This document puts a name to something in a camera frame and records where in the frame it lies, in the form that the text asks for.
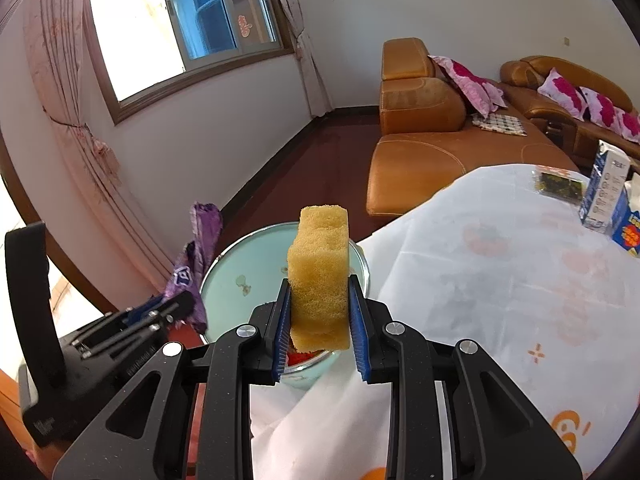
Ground checkered cloth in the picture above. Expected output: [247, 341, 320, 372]
[470, 112, 530, 138]

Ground blue milk carton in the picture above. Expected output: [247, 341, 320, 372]
[610, 172, 640, 259]

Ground red foil wrapper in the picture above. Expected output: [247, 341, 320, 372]
[286, 349, 322, 367]

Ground light green enamel basin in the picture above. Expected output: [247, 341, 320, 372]
[199, 222, 371, 391]

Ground dark green seaweed packet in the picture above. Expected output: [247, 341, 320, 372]
[531, 170, 586, 196]

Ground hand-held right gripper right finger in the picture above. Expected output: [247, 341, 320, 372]
[347, 275, 583, 480]

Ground purple foil wrapper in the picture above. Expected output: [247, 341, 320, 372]
[162, 202, 223, 333]

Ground pink curtain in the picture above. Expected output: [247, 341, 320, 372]
[262, 0, 333, 118]
[22, 0, 176, 281]

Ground white orange printed tablecloth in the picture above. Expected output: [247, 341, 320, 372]
[247, 162, 640, 480]

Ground long pink floral pillow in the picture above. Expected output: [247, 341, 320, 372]
[430, 55, 508, 116]

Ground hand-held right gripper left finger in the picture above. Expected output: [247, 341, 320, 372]
[57, 277, 293, 480]

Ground yellow sponge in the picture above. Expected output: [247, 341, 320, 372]
[286, 205, 352, 353]

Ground orange leather chaise sofa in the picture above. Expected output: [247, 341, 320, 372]
[366, 37, 581, 218]

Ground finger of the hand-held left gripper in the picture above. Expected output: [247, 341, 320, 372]
[82, 316, 177, 361]
[70, 290, 197, 350]

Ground sliding glass window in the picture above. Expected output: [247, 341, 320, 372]
[82, 0, 296, 126]

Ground orange leather long sofa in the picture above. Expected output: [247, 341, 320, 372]
[499, 56, 640, 171]

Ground white tall paper box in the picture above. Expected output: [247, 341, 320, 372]
[579, 140, 632, 233]

